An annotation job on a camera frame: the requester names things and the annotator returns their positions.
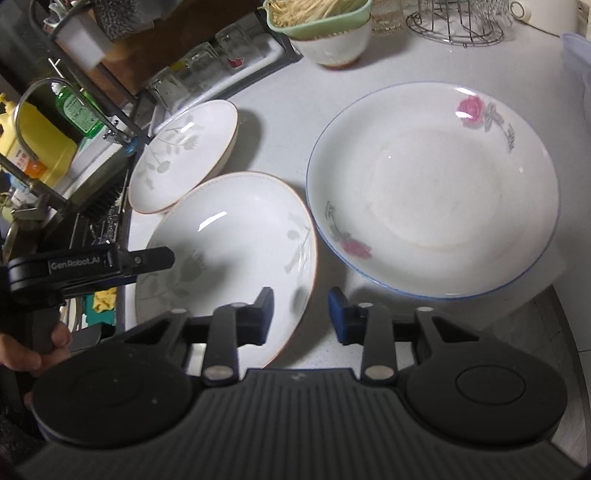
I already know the white leaf plate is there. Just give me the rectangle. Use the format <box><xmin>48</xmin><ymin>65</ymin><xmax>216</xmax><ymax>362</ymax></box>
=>
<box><xmin>134</xmin><ymin>172</ymin><xmax>318</xmax><ymax>370</ymax></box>
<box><xmin>128</xmin><ymin>100</ymin><xmax>238</xmax><ymax>214</ymax></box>

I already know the white plate pink rose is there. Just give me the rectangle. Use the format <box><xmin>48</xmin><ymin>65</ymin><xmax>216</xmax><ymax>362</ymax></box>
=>
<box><xmin>305</xmin><ymin>82</ymin><xmax>561</xmax><ymax>300</ymax></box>

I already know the person's left hand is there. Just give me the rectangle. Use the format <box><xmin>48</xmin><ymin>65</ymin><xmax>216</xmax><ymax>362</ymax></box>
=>
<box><xmin>0</xmin><ymin>320</ymin><xmax>73</xmax><ymax>407</ymax></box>

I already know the yellow dish cloth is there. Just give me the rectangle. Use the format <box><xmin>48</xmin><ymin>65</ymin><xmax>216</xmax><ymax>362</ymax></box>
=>
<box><xmin>92</xmin><ymin>287</ymin><xmax>117</xmax><ymax>313</ymax></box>

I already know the yellow detergent jug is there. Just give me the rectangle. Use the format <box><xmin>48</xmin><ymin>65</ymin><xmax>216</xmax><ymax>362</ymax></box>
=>
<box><xmin>1</xmin><ymin>93</ymin><xmax>77</xmax><ymax>187</ymax></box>

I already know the chrome small faucet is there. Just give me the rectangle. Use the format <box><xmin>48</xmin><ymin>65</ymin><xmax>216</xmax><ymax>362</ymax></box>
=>
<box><xmin>12</xmin><ymin>77</ymin><xmax>153</xmax><ymax>160</ymax></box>

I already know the green dish soap bottle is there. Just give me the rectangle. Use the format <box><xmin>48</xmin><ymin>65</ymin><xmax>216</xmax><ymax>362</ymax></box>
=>
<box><xmin>51</xmin><ymin>83</ymin><xmax>103</xmax><ymax>139</ymax></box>

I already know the upturned glass left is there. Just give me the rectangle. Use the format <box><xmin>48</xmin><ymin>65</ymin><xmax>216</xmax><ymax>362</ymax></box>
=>
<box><xmin>148</xmin><ymin>67</ymin><xmax>188</xmax><ymax>113</ymax></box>

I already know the wooden cutting board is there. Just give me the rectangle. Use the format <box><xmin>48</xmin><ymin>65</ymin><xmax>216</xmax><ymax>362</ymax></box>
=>
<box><xmin>103</xmin><ymin>0</ymin><xmax>262</xmax><ymax>93</ymax></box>

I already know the upturned glass middle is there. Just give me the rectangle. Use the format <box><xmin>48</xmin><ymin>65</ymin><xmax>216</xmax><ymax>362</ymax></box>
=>
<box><xmin>179</xmin><ymin>42</ymin><xmax>229</xmax><ymax>92</ymax></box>

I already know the upturned glass red print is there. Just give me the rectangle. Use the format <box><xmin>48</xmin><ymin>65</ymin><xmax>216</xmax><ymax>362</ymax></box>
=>
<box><xmin>214</xmin><ymin>23</ymin><xmax>271</xmax><ymax>74</ymax></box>

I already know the green colander basket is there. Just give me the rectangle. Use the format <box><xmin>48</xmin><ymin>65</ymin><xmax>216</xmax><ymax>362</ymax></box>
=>
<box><xmin>262</xmin><ymin>1</ymin><xmax>372</xmax><ymax>40</ymax></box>

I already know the plastic jar red lid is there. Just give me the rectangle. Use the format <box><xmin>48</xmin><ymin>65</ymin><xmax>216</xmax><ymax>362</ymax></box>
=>
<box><xmin>370</xmin><ymin>0</ymin><xmax>405</xmax><ymax>36</ymax></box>

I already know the dried noodles bundle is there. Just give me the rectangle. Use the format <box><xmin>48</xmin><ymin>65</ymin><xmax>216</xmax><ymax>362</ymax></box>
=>
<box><xmin>263</xmin><ymin>0</ymin><xmax>366</xmax><ymax>28</ymax></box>

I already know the white electric cooking pot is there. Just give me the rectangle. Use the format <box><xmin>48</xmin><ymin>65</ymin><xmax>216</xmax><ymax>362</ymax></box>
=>
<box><xmin>509</xmin><ymin>0</ymin><xmax>579</xmax><ymax>36</ymax></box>

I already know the wire glass holder rack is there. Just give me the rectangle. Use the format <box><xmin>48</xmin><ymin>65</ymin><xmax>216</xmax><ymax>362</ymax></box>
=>
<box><xmin>406</xmin><ymin>0</ymin><xmax>514</xmax><ymax>48</ymax></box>

